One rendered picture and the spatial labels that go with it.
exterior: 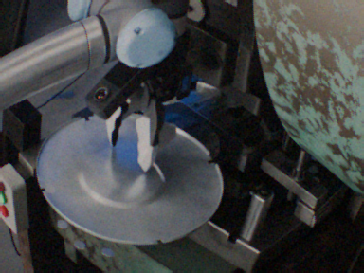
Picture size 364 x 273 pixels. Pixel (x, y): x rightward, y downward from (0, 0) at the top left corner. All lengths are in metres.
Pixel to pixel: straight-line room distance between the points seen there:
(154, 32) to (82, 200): 0.36
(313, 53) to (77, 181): 0.61
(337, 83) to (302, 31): 0.07
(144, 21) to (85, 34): 0.07
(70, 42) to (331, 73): 0.36
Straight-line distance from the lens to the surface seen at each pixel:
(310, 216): 1.52
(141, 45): 1.11
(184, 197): 1.41
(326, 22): 0.86
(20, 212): 1.67
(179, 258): 1.51
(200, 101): 1.61
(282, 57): 0.95
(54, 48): 1.10
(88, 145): 1.48
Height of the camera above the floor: 1.67
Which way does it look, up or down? 35 degrees down
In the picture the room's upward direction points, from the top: 10 degrees clockwise
